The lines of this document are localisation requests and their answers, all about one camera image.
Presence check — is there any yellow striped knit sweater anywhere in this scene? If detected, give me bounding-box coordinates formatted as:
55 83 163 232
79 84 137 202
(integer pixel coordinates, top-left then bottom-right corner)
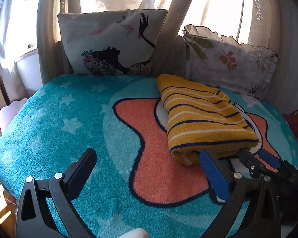
157 74 259 167

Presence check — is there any white gloved left hand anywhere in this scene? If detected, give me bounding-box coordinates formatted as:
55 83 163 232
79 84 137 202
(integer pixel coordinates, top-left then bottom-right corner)
118 228 150 238

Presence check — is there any turquoise star fleece blanket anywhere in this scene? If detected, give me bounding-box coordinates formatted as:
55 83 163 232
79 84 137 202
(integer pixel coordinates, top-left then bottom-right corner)
0 75 298 237

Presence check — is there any floral leaf print pillow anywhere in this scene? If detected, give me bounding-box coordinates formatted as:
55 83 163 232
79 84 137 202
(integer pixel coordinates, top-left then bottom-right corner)
183 24 278 99

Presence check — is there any white radiator under window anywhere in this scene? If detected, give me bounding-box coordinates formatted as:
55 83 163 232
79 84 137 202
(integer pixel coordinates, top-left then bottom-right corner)
14 45 43 97

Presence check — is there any woman silhouette print pillow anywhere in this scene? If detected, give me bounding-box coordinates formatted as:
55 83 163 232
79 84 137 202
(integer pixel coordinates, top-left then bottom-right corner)
58 9 167 76

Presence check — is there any beige sheer curtain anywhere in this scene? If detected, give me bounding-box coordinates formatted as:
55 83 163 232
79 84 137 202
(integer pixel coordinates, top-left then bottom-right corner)
0 0 281 102

